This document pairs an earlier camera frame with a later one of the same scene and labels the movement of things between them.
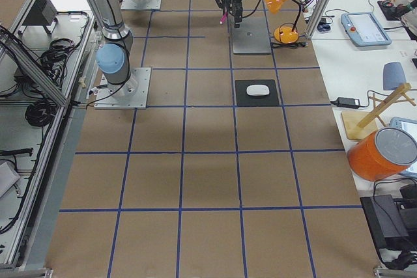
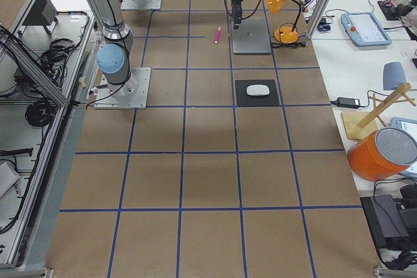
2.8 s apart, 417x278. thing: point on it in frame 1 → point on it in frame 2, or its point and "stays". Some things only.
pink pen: x=223 y=18 → x=217 y=34
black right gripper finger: x=240 y=12 stays
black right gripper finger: x=236 y=15 stays
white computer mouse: x=257 y=90 stays
